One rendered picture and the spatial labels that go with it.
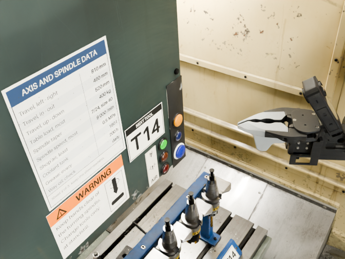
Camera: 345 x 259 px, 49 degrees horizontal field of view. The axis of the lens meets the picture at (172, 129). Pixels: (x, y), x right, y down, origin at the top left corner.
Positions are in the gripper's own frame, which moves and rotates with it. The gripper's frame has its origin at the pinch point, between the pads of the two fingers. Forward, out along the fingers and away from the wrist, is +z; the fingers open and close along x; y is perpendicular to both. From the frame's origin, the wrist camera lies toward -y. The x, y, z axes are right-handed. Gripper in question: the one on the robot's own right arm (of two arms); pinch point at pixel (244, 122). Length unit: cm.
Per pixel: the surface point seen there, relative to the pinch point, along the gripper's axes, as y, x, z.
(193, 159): 85, 80, 18
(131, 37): -20.8, -7.8, 17.6
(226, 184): 47, 28, 3
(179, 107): -2.6, 1.0, 12.4
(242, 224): 78, 37, -4
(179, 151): 7.1, -0.9, 12.7
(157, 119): -3.8, -4.7, 15.7
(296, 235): 90, 42, -27
